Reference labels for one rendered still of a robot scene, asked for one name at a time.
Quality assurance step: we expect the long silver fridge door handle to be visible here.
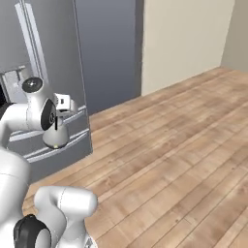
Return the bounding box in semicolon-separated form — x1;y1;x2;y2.
14;0;50;85

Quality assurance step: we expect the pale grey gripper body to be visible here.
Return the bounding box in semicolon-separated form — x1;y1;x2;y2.
42;110;71;150

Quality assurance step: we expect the grey steel fridge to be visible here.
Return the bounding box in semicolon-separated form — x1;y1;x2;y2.
0;0;145;184

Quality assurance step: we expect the silver fridge drawer handle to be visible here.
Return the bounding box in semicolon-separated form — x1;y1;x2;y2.
9;105;88;143
24;128;90;164

